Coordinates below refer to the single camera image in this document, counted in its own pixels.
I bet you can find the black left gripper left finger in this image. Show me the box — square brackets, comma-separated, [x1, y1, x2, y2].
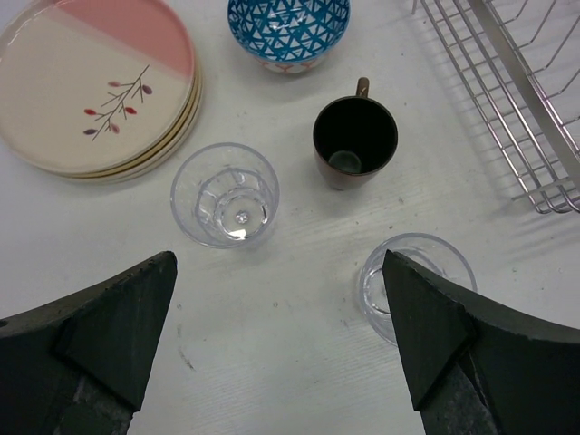
[1, 251, 178, 434]

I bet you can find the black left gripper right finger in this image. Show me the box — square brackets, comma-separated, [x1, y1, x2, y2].
[382, 251, 579, 434]

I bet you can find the clear glass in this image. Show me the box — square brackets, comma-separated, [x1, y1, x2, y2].
[357, 232, 478, 345]
[170, 142, 280, 249]

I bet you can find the dark red cup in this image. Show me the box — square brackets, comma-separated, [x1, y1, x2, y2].
[313, 77, 399, 190]

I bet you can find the cream plate back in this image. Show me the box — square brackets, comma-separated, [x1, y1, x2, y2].
[1, 1, 196, 175]

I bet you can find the blue patterned bowl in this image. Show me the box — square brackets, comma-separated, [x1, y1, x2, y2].
[227, 0, 351, 74]

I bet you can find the metal wire dish rack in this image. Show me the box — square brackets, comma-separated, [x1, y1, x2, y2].
[411, 1, 579, 215]

